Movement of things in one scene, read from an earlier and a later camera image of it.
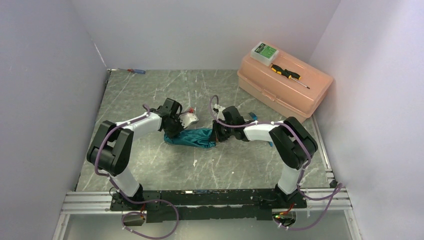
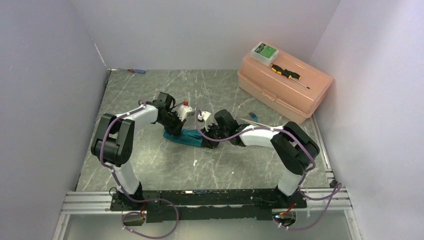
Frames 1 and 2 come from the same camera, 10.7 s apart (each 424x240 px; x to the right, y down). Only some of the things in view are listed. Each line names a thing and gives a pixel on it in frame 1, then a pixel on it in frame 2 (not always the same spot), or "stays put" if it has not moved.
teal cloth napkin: (194, 137) stays put
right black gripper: (216, 136) -> (209, 144)
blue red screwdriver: (136, 71) stays put
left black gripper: (174, 134) stays put
